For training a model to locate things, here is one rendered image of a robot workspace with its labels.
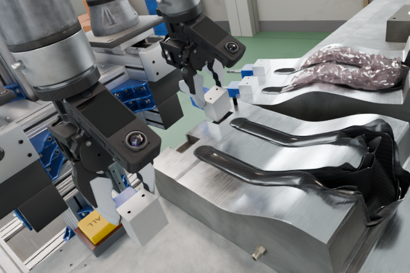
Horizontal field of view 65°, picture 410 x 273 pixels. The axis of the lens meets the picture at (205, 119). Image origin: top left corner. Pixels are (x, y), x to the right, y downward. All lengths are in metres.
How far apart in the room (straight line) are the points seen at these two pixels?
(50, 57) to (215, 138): 0.39
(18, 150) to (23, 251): 1.02
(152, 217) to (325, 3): 3.30
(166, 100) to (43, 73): 0.70
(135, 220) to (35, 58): 0.23
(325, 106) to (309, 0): 2.95
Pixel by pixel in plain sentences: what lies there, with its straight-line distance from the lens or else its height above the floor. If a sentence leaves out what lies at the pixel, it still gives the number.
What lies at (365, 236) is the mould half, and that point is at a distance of 0.50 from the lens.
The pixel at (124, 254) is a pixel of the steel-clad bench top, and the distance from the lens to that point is 0.63.
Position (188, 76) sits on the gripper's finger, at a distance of 0.61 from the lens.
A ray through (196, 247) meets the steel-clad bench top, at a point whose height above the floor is 0.80.
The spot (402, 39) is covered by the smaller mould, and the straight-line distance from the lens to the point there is 1.20.
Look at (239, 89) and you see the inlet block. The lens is 0.85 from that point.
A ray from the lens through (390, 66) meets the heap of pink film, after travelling 0.84.
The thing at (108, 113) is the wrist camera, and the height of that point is 1.11.
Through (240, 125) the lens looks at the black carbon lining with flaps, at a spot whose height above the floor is 0.88.
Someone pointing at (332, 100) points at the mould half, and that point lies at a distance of 0.75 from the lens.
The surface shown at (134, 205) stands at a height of 0.96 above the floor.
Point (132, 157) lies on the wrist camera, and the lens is 0.33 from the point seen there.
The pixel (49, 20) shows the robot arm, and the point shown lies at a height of 1.21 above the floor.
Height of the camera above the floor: 1.26
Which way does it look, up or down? 31 degrees down
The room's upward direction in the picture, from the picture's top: 15 degrees counter-clockwise
